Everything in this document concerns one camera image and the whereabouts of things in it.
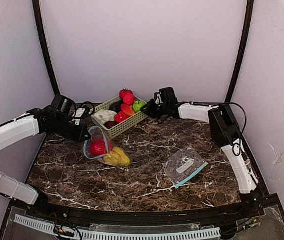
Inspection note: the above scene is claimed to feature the pink-red wrinkled fruit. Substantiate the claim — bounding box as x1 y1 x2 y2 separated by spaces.
123 93 135 106

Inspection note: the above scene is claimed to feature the large clear zip bag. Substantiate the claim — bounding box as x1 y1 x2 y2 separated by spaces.
83 126 131 167

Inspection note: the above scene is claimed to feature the yellow wrinkled banana-like fruit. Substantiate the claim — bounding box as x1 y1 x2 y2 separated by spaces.
103 147 125 166

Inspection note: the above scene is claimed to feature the red apple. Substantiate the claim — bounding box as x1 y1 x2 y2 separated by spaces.
103 139 113 152

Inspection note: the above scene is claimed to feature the yellow lemon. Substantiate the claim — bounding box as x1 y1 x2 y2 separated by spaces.
112 154 131 167

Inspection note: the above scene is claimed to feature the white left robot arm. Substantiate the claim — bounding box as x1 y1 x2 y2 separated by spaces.
0 94 95 206

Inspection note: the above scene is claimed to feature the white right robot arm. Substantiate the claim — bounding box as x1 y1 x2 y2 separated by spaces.
141 87 258 195

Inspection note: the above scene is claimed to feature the small clear zip bag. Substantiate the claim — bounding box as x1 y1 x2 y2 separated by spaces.
162 147 208 189

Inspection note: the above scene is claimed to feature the green perforated plastic basket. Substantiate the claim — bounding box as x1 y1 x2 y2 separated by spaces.
91 96 148 139

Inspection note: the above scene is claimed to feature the green apple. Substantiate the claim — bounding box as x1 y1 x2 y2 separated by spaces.
132 100 146 113

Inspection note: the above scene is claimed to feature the orange pepper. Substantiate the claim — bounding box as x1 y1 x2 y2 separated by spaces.
120 103 135 117

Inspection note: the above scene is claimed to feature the red bell pepper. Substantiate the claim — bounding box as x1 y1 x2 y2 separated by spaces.
114 111 129 124

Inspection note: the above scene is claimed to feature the white cabbage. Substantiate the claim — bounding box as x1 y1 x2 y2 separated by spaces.
93 110 117 125

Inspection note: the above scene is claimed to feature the dark eggplant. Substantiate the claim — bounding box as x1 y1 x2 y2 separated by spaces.
109 100 123 114

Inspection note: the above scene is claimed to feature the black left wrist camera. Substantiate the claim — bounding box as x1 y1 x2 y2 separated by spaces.
71 101 95 126

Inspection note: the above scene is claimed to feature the white slotted cable duct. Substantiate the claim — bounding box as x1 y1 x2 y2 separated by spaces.
13 214 221 240

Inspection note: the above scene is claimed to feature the black table front rail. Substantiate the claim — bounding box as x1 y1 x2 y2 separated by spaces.
21 194 284 228

